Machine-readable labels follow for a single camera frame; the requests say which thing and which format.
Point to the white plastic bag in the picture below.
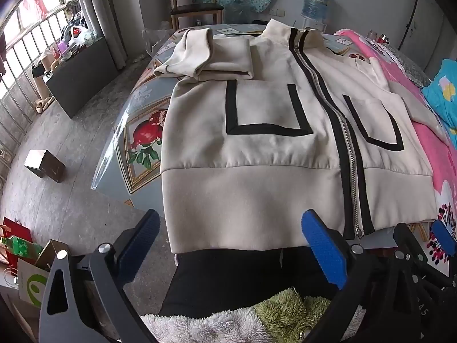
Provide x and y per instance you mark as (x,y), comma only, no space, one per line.
(80,35)

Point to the brown cardboard carton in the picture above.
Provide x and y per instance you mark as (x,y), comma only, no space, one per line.
(50,252)

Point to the cream zip jacket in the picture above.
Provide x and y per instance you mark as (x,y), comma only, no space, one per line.
(250,171)

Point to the clear plastic bag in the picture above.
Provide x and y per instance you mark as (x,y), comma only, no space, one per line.
(157,37)

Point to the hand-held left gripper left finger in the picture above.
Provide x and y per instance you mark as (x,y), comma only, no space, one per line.
(139,250)

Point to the fruit print tablecloth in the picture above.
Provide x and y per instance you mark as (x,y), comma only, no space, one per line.
(142,114)

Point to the blue printed pillow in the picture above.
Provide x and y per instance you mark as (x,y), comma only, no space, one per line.
(442,89)

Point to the white green paper bag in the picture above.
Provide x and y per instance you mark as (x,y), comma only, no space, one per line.
(30,286)

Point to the person's fuzzy white green robe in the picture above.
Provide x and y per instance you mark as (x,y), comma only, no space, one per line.
(200,328)

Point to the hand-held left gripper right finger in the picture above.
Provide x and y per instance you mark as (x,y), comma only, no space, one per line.
(325,253)

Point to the purple cup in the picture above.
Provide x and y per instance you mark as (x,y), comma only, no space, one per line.
(62,47)

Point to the small glass jar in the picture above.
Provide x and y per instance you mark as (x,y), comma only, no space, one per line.
(372,35)

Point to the black low cabinet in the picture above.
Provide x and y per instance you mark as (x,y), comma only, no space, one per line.
(82,75)

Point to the red paper bag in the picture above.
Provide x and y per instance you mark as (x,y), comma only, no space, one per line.
(14,230)

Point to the grey curtain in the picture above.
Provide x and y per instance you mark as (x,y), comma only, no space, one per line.
(103,14)

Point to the pink floral blanket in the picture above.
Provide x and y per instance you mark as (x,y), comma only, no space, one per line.
(428,143)

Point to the beige wooden stand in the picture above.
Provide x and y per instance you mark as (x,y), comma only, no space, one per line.
(42,89)

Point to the wooden chair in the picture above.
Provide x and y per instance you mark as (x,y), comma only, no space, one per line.
(194,9)

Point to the white water dispenser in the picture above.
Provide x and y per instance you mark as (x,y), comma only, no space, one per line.
(317,25)

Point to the blue water jug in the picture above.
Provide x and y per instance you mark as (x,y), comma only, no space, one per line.
(316,3)

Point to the grey knit cloth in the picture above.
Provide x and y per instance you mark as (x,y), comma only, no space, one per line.
(410,64)

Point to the white wall socket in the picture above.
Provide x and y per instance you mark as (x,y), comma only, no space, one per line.
(277,12)

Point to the small brown box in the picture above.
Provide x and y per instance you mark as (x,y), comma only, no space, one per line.
(44,164)

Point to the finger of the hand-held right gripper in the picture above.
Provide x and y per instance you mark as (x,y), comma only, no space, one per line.
(442,235)
(410,239)

